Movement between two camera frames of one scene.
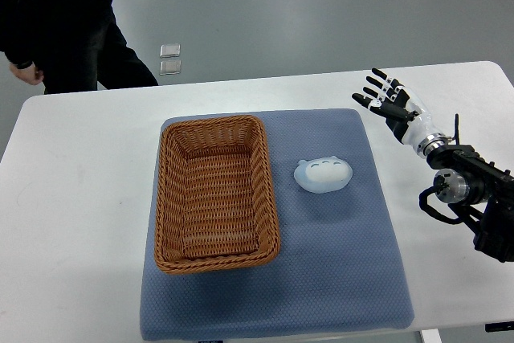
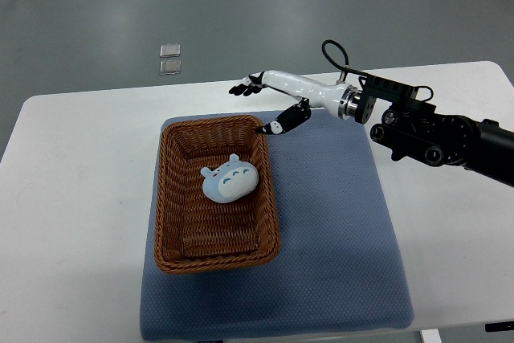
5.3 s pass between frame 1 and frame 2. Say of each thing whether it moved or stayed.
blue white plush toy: moved
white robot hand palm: moved
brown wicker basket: stayed
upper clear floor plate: stayed
